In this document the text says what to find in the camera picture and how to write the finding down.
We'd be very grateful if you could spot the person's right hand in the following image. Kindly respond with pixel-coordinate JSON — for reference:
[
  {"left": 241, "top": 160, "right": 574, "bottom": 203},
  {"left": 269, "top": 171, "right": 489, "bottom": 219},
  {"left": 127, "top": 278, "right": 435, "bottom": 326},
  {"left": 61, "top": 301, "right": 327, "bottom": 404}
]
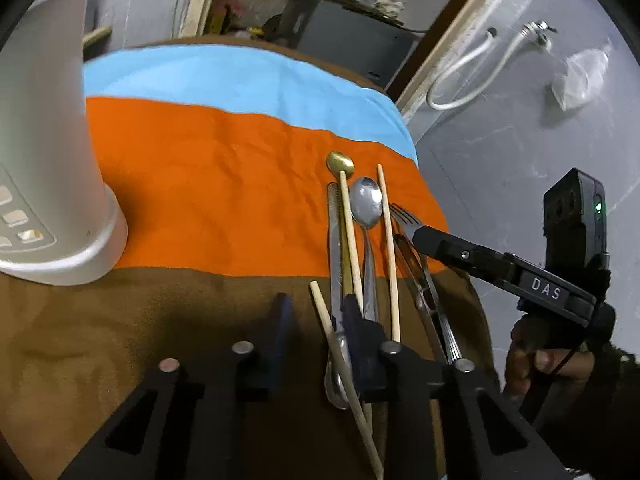
[{"left": 503, "top": 316, "right": 596, "bottom": 413}]

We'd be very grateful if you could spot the wooden door frame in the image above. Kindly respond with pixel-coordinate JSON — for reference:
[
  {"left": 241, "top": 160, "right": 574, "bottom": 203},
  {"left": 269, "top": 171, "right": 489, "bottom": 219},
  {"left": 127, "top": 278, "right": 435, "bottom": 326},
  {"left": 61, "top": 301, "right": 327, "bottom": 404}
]
[{"left": 387, "top": 0, "right": 532, "bottom": 127}]

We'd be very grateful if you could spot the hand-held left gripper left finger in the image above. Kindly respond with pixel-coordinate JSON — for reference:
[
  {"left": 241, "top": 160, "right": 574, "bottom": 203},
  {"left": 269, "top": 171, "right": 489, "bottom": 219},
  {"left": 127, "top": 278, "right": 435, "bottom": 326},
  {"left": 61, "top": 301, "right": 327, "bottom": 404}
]
[{"left": 60, "top": 292, "right": 296, "bottom": 480}]

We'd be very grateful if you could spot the crumpled rag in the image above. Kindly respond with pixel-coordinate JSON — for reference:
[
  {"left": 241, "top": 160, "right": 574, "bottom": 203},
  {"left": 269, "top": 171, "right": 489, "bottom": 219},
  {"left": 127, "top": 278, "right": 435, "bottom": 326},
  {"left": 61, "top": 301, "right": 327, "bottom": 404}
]
[{"left": 371, "top": 0, "right": 407, "bottom": 25}]

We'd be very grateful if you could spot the silver fork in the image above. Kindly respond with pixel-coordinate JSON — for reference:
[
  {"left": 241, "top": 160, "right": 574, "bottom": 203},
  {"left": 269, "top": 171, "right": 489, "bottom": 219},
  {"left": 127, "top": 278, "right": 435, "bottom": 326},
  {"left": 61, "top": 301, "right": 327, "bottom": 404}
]
[{"left": 389, "top": 203, "right": 463, "bottom": 363}]

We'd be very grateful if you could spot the silver spoon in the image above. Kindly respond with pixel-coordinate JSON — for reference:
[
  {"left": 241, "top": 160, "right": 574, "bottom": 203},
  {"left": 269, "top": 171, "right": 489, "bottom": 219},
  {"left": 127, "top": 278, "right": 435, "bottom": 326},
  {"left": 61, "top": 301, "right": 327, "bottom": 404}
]
[{"left": 349, "top": 176, "right": 381, "bottom": 323}]

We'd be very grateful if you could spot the gold spoon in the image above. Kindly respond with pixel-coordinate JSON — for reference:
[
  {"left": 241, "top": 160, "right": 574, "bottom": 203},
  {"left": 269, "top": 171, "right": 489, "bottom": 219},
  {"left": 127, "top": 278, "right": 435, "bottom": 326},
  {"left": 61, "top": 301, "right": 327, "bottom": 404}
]
[{"left": 326, "top": 151, "right": 357, "bottom": 306}]

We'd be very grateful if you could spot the white plastic utensil holder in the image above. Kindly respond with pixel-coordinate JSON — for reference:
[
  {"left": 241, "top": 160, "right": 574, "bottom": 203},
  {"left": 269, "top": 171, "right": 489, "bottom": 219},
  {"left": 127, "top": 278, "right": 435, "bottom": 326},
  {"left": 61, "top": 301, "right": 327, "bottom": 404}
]
[{"left": 0, "top": 0, "right": 129, "bottom": 287}]

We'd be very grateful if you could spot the wooden stick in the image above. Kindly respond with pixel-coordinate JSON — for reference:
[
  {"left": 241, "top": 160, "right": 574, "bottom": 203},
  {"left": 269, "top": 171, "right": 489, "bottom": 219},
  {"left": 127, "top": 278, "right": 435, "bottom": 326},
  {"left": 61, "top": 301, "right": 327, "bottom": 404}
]
[{"left": 82, "top": 25, "right": 112, "bottom": 47}]

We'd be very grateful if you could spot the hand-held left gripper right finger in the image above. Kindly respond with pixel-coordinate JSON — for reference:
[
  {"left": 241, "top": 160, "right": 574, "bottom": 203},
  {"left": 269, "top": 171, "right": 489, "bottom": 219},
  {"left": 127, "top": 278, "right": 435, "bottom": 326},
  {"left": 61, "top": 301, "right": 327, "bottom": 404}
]
[{"left": 341, "top": 294, "right": 571, "bottom": 480}]

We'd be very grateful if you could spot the white flexible hose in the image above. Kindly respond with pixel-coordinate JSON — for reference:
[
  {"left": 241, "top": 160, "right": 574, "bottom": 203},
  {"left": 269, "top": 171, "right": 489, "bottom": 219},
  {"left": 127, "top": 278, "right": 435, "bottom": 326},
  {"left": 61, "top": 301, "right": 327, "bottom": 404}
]
[{"left": 426, "top": 20, "right": 557, "bottom": 111}]

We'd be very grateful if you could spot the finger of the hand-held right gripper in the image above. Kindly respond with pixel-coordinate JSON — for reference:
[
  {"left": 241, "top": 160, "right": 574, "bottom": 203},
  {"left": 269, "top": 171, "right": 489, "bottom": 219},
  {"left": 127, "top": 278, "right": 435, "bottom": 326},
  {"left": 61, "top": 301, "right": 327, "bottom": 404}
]
[{"left": 412, "top": 224, "right": 531, "bottom": 293}]

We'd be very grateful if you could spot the black cabinet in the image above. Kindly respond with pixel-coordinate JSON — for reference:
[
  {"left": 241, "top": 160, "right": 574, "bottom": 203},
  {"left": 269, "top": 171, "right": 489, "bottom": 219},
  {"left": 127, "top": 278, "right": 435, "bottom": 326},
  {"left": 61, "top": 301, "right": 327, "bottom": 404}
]
[{"left": 277, "top": 0, "right": 422, "bottom": 90}]

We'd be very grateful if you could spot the clear plastic bag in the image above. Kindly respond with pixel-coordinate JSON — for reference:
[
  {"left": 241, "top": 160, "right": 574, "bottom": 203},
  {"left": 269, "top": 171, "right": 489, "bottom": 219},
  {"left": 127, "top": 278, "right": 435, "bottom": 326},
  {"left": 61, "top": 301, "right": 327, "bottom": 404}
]
[{"left": 551, "top": 39, "right": 615, "bottom": 112}]

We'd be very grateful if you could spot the blue orange brown striped blanket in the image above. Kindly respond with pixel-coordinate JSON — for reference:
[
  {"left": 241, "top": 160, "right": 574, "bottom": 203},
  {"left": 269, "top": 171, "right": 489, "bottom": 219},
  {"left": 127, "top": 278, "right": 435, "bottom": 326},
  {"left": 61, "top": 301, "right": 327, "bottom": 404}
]
[{"left": 0, "top": 35, "right": 501, "bottom": 480}]

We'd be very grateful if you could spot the wooden chopstick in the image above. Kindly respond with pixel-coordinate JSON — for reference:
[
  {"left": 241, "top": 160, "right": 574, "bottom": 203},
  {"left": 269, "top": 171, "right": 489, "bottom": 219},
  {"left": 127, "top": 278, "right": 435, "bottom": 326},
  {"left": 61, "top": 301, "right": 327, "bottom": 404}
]
[
  {"left": 376, "top": 163, "right": 401, "bottom": 343},
  {"left": 309, "top": 281, "right": 385, "bottom": 480},
  {"left": 339, "top": 170, "right": 374, "bottom": 436}
]

